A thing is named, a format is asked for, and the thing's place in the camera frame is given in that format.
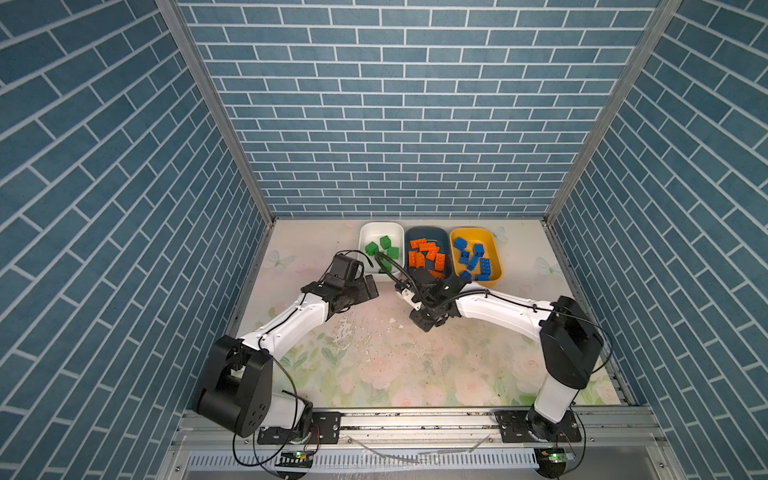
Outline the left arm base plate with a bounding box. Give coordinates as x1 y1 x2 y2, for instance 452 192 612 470
256 411 341 445

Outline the white plastic bin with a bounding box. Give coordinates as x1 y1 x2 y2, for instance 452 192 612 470
358 222 405 274

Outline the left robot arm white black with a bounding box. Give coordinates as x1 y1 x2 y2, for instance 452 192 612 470
192 251 378 442

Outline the yellow plastic bin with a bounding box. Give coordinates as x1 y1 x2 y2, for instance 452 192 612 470
449 227 503 287

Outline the green small brick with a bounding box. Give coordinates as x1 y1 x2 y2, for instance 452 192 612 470
365 242 379 257

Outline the aluminium front rail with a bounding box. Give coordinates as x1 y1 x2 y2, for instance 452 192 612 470
158 406 683 479

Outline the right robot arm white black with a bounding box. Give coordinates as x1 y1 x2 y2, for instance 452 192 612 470
395 268 605 441

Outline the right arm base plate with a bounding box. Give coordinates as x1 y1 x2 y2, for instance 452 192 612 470
494 408 583 443

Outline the dark teal plastic bin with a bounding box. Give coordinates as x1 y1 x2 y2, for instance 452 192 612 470
405 226 454 279

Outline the blue long brick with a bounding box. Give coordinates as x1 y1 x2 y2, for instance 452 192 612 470
479 258 492 277

